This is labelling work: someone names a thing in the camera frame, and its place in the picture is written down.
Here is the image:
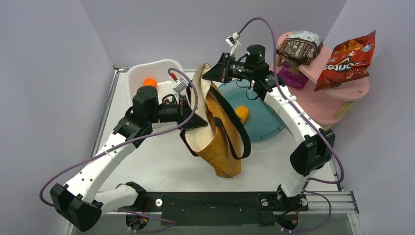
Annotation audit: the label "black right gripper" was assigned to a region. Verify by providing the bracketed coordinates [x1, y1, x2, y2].
[203, 53, 255, 84]

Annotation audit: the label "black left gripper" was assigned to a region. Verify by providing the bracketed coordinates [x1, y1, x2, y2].
[147, 95, 208, 130]

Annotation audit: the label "yellow bell pepper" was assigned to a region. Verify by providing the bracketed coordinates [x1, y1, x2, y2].
[234, 105, 250, 124]

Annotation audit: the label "orange fruit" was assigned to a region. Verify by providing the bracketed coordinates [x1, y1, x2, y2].
[142, 78, 158, 88]

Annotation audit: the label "mustard tote bag black straps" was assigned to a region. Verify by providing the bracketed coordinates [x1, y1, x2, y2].
[179, 62, 252, 179]

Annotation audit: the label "brown snack bag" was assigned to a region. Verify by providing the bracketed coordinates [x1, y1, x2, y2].
[276, 30, 323, 68]

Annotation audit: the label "red chip bag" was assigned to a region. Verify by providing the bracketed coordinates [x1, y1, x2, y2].
[314, 30, 376, 91]

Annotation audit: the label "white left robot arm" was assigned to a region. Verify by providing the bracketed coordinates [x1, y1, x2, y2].
[50, 86, 207, 232]

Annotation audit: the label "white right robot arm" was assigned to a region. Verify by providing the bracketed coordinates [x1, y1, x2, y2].
[202, 45, 335, 210]

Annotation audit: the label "white perforated plastic basket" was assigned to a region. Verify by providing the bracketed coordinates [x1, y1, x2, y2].
[125, 59, 188, 107]

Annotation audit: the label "purple snack packet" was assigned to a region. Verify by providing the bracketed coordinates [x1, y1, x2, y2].
[278, 61, 309, 89]

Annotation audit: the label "teal transparent plastic tub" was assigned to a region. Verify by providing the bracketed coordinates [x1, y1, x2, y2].
[218, 80, 285, 142]

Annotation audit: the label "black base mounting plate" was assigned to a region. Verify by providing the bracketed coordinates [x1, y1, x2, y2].
[126, 191, 309, 227]

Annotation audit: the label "pink two-tier wooden shelf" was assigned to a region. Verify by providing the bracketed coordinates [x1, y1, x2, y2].
[288, 45, 370, 129]

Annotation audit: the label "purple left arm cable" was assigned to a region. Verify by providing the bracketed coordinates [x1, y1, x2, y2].
[39, 67, 199, 234]

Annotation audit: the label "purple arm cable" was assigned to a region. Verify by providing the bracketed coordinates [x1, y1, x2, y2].
[39, 67, 199, 234]
[237, 17, 345, 234]

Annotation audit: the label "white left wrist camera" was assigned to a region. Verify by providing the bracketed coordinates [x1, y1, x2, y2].
[171, 72, 188, 100]

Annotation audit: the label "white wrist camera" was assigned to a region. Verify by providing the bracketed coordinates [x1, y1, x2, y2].
[171, 72, 188, 100]
[226, 32, 241, 56]

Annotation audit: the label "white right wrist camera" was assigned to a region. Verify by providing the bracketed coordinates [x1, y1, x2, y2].
[226, 32, 241, 56]

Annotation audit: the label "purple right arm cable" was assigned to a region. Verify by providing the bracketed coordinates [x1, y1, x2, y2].
[237, 17, 345, 234]

